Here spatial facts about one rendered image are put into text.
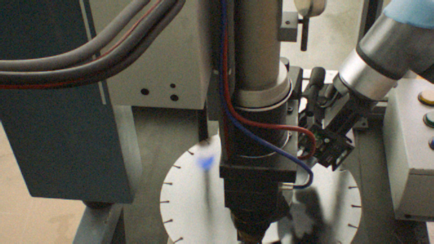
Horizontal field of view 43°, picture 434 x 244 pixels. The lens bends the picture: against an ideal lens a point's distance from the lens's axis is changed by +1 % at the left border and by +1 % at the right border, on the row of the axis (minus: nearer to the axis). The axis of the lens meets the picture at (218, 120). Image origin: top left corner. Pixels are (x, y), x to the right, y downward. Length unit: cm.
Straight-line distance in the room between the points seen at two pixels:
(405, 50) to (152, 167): 70
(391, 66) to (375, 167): 55
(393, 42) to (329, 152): 18
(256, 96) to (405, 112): 71
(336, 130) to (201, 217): 26
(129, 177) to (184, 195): 38
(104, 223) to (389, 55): 44
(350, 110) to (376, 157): 53
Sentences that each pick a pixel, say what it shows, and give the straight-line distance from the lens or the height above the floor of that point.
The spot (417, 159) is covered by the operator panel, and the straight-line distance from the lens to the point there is 110.
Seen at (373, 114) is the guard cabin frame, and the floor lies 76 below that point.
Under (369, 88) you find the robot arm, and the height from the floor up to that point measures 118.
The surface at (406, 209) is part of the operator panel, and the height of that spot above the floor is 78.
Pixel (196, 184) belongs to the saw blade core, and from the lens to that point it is 94.
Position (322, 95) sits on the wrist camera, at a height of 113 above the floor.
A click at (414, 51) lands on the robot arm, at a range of 75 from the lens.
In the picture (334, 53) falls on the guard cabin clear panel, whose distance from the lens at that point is 129.
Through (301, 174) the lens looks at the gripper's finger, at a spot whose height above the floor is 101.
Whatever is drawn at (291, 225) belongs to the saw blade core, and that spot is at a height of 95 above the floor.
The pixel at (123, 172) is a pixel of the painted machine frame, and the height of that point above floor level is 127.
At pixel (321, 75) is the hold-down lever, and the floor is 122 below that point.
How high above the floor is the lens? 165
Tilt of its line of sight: 42 degrees down
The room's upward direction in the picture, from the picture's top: 3 degrees counter-clockwise
